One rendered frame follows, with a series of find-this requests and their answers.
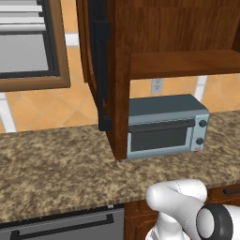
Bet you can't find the black dishwasher handle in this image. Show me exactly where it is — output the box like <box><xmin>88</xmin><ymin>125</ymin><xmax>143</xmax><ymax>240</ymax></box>
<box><xmin>9</xmin><ymin>213</ymin><xmax>114</xmax><ymax>240</ymax></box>

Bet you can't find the grey toaster oven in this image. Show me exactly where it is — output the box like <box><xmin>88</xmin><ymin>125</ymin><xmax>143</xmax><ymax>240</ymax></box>
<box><xmin>126</xmin><ymin>94</ymin><xmax>211</xmax><ymax>162</ymax></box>

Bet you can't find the wood-framed window with blinds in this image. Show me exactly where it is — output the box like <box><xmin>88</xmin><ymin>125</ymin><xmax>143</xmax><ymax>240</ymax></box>
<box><xmin>0</xmin><ymin>0</ymin><xmax>71</xmax><ymax>93</ymax></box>

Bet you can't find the brown wooden cabinet door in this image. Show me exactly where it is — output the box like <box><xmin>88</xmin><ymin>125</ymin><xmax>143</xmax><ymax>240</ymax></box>
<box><xmin>75</xmin><ymin>0</ymin><xmax>132</xmax><ymax>161</ymax></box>

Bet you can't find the grey dishwasher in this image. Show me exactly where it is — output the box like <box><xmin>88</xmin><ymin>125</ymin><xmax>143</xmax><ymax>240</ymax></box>
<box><xmin>0</xmin><ymin>204</ymin><xmax>126</xmax><ymax>240</ymax></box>

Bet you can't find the black drawer handle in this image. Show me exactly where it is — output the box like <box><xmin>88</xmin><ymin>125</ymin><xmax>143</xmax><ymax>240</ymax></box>
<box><xmin>222</xmin><ymin>186</ymin><xmax>240</xmax><ymax>195</ymax></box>

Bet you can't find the brown wooden wall cabinet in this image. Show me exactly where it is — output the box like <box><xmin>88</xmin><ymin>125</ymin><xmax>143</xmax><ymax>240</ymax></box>
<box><xmin>129</xmin><ymin>0</ymin><xmax>240</xmax><ymax>81</ymax></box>

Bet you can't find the white wall outlet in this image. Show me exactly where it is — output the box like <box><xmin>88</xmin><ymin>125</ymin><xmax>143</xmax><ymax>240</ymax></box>
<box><xmin>150</xmin><ymin>77</ymin><xmax>165</xmax><ymax>96</ymax></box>

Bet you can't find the black cabinet door handle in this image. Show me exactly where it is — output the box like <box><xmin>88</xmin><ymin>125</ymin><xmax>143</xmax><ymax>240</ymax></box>
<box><xmin>92</xmin><ymin>20</ymin><xmax>113</xmax><ymax>132</ymax></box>

